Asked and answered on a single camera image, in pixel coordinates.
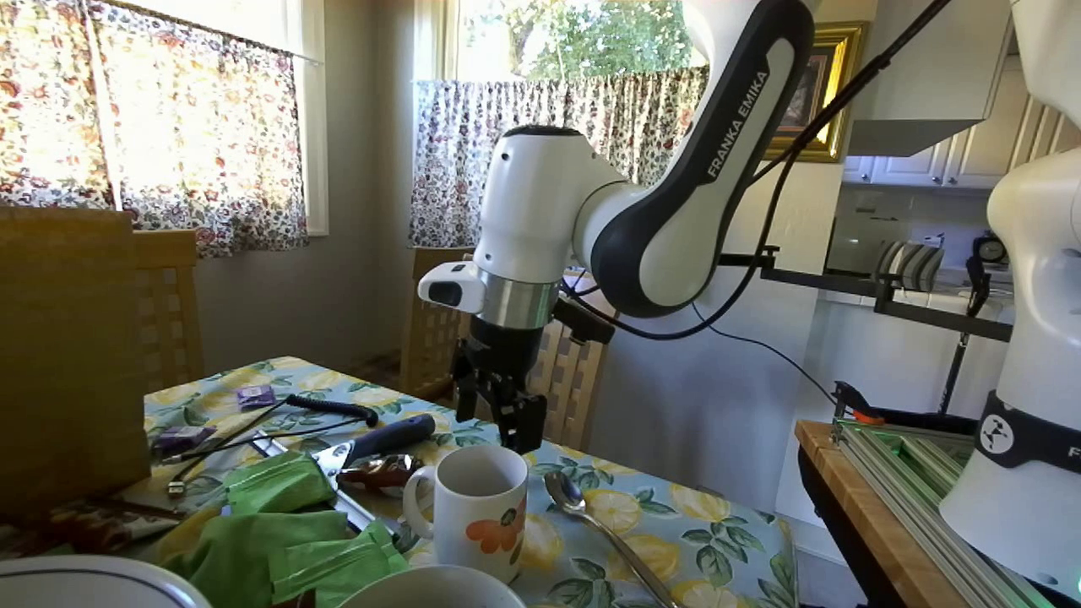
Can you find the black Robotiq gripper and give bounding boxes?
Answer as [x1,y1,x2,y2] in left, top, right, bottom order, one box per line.
[453,318,549,457]

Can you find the white mug orange flower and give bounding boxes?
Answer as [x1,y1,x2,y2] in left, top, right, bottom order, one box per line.
[398,441,532,586]

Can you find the small white bowl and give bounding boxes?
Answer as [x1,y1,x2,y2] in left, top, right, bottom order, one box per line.
[333,561,532,608]

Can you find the large white patterned bowl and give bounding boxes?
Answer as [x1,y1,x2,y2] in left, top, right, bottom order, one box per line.
[0,549,216,608]

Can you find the wooden lattice chair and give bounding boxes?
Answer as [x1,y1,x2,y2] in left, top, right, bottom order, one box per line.
[131,231,209,396]
[398,246,619,454]

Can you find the metal spoon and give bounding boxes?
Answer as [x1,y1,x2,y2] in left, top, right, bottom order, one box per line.
[541,468,686,608]

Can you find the shiny foil wrapper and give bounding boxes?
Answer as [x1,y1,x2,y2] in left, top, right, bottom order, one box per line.
[333,448,428,497]

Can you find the flat grey metal utensil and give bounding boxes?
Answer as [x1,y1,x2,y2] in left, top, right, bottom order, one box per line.
[325,475,414,555]

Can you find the small green crumpled napkin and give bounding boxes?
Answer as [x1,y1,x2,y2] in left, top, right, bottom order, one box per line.
[216,448,340,521]

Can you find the small purple packet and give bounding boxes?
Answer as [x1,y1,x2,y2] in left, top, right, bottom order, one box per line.
[233,382,279,413]

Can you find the large green crumpled napkin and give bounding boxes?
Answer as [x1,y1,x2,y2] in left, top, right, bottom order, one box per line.
[179,506,412,608]

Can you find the dark purple packet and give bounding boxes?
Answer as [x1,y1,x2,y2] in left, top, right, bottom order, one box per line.
[147,420,220,464]

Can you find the black orange clamp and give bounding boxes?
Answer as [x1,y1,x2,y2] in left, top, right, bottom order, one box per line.
[826,379,981,440]

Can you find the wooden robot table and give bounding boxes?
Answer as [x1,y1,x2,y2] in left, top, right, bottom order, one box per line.
[792,416,1081,608]

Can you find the brown printed paper bag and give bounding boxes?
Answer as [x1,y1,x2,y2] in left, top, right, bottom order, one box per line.
[0,205,150,521]

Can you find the dish rack with plates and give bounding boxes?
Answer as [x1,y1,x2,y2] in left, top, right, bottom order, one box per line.
[874,232,946,298]

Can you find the dark red snack packet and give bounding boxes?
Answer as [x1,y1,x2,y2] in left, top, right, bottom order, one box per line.
[0,493,172,563]

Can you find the gold framed picture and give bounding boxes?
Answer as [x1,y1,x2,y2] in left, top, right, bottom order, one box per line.
[771,16,870,166]

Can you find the white kitchen cabinets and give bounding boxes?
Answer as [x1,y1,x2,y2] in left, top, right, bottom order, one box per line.
[839,53,1081,193]

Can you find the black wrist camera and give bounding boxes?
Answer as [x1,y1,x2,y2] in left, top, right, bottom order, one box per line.
[549,293,619,347]

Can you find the black handled tool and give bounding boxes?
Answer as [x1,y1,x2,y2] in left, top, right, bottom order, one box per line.
[279,393,381,432]

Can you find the thin black cable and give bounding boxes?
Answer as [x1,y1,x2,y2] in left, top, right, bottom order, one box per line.
[686,300,845,407]

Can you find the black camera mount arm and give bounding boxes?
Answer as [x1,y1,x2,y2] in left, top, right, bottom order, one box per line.
[719,240,1016,420]

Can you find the metal rail mounting plate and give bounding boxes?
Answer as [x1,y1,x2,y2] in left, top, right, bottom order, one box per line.
[837,422,1057,608]

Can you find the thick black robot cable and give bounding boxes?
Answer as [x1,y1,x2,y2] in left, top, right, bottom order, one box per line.
[552,0,954,343]

